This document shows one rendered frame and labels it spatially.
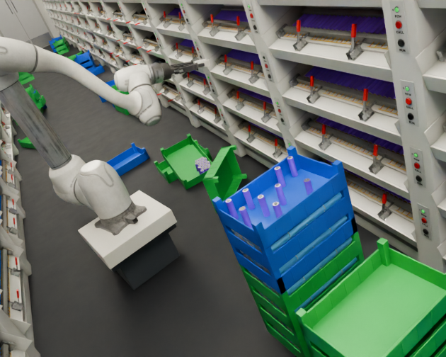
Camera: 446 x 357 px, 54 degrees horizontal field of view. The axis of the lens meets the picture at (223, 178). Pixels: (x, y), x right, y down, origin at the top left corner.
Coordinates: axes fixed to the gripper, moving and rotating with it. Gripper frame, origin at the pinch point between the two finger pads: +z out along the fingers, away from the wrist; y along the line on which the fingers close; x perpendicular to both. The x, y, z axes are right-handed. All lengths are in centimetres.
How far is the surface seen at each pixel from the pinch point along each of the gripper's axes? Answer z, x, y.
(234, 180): 9, -64, 0
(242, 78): 12.4, -7.4, 15.4
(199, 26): 8.3, 14.3, -18.7
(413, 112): 9, 1, 117
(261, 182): -23, -18, 93
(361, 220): 27, -56, 79
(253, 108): 19.4, -24.3, 10.0
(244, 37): 9.1, 12.1, 28.0
